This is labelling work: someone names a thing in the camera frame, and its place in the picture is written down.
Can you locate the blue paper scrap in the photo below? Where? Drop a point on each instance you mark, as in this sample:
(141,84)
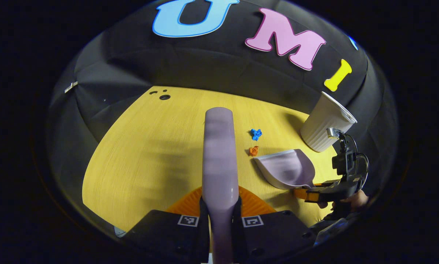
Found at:
(256,134)

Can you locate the small pink broom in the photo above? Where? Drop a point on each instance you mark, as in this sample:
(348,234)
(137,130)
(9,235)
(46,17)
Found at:
(219,157)

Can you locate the white ribbed garbage bin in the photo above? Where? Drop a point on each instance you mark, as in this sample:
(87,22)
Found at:
(324,124)

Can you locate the silver cloth clip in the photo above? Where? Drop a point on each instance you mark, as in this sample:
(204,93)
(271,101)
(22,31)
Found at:
(71,87)

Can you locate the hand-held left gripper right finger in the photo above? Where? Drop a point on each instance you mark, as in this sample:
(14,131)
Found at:
(237,234)

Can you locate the wooden desktop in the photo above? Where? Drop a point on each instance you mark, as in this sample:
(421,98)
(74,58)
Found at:
(149,154)

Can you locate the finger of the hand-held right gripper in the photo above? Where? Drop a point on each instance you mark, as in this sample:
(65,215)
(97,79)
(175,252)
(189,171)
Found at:
(302,194)
(329,184)

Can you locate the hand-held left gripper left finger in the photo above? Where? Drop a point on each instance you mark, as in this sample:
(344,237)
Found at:
(204,234)

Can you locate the orange paper scrap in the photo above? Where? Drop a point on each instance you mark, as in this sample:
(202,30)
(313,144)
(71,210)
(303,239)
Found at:
(254,151)

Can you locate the pink dustpan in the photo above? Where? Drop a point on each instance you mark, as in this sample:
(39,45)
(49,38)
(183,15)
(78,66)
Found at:
(289,170)

